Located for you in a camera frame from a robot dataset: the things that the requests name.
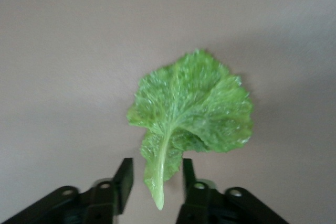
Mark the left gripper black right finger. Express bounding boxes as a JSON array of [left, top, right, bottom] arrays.
[[175, 158, 289, 224]]

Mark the green lettuce leaf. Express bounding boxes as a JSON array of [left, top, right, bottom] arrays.
[[127, 48, 255, 211]]

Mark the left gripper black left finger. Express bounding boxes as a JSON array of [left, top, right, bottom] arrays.
[[0, 157, 133, 224]]

